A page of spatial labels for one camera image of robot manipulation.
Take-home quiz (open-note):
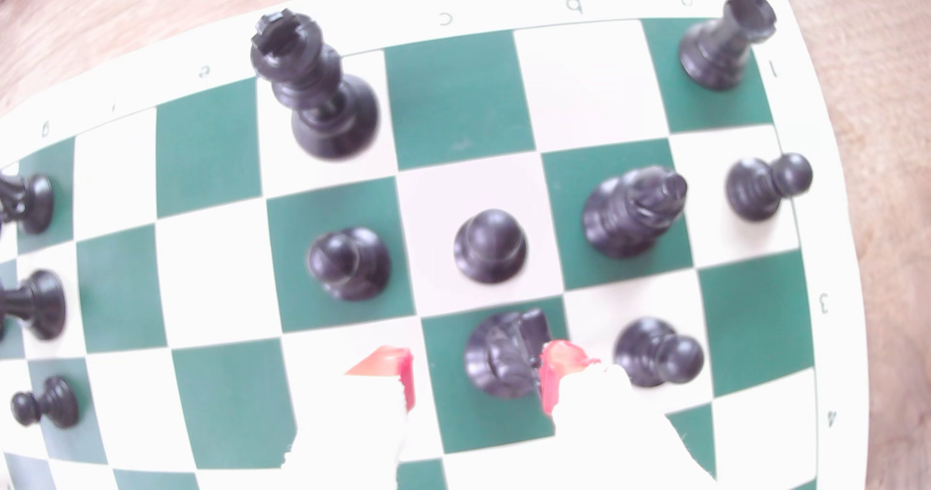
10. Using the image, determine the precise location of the black chess queen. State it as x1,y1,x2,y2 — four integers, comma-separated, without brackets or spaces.
0,269,68,342

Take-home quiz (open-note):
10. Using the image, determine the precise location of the black pawn second row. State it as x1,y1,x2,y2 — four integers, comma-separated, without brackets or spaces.
582,166,689,260

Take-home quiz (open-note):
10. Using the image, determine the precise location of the green white chess mat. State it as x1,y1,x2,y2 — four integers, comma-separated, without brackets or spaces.
0,0,870,490

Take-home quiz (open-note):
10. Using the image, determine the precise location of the black chess knight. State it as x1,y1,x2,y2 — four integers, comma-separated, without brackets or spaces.
0,172,55,237
464,308,554,400

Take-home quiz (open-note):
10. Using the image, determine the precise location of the black chess rook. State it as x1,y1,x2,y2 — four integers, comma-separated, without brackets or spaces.
678,0,778,91

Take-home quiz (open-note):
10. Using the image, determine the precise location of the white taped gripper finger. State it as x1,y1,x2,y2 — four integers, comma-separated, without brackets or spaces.
282,345,417,490
540,339,719,490

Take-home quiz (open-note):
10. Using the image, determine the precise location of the black chess pawn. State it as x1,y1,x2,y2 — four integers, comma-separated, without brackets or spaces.
613,317,705,389
725,153,814,222
10,375,81,430
306,227,392,302
454,208,528,285

